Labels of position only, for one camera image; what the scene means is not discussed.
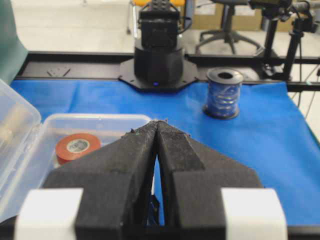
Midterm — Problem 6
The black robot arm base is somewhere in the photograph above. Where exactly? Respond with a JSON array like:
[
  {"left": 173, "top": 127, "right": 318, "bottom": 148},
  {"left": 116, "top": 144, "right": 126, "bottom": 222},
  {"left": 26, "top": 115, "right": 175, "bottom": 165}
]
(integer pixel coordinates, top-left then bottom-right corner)
[{"left": 118, "top": 0, "right": 199, "bottom": 92}]

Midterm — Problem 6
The blue table mat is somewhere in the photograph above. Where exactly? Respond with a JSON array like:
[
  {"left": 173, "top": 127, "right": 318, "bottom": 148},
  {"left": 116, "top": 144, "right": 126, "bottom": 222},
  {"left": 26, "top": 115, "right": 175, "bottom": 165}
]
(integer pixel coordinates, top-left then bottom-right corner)
[{"left": 11, "top": 79, "right": 320, "bottom": 225}]

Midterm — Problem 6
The clear plastic toolbox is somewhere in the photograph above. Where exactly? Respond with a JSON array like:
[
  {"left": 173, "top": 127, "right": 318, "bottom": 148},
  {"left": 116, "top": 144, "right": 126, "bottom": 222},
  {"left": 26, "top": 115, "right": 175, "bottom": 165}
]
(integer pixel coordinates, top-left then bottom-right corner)
[{"left": 0, "top": 81, "right": 151, "bottom": 222}]

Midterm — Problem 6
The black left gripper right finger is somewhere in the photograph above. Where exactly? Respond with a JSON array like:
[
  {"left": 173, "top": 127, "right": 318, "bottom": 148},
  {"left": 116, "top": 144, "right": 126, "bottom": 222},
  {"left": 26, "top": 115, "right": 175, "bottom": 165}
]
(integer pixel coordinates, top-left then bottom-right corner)
[{"left": 156, "top": 119, "right": 289, "bottom": 240}]

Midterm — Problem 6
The dark green cloth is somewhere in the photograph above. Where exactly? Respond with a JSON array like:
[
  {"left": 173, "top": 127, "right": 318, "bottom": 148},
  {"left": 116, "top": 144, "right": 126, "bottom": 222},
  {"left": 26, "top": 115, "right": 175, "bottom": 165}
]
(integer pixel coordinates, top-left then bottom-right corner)
[{"left": 0, "top": 0, "right": 29, "bottom": 85}]

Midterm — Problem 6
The red tape roll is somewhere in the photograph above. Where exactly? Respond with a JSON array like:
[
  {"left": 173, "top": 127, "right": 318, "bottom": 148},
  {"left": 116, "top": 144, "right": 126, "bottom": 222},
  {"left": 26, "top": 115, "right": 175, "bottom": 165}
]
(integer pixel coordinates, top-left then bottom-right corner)
[{"left": 55, "top": 133, "right": 101, "bottom": 165}]

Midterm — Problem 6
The black camera tripod stand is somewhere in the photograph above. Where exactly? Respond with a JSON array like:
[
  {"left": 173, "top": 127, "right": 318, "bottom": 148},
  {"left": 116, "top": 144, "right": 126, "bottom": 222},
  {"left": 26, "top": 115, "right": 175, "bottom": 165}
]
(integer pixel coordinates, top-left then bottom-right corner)
[{"left": 248, "top": 0, "right": 320, "bottom": 82}]

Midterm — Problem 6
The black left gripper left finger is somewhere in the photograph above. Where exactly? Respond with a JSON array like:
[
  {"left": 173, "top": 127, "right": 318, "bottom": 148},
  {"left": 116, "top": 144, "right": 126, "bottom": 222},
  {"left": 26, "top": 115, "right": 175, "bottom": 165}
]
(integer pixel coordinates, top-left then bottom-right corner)
[{"left": 14, "top": 119, "right": 158, "bottom": 240}]

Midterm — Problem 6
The blue wire spool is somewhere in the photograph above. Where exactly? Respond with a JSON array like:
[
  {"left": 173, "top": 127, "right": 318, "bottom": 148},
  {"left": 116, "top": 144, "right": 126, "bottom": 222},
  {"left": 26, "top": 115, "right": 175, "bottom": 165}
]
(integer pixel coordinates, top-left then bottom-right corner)
[{"left": 203, "top": 67, "right": 244, "bottom": 120}]

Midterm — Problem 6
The black table rail frame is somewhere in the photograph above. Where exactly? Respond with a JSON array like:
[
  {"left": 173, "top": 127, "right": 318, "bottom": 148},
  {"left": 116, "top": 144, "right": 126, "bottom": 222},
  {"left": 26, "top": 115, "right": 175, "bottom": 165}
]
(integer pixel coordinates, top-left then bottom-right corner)
[{"left": 16, "top": 51, "right": 320, "bottom": 92}]

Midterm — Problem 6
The black office chair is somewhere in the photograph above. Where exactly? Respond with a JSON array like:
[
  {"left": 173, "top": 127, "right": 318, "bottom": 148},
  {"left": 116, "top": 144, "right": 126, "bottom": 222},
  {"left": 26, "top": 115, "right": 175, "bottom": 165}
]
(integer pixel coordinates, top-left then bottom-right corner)
[{"left": 195, "top": 0, "right": 262, "bottom": 55}]

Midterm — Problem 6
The cardboard box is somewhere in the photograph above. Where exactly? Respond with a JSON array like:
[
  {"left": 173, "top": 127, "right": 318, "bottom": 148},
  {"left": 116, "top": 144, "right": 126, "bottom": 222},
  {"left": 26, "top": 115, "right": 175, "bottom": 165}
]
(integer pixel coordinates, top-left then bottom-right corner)
[{"left": 192, "top": 0, "right": 224, "bottom": 30}]

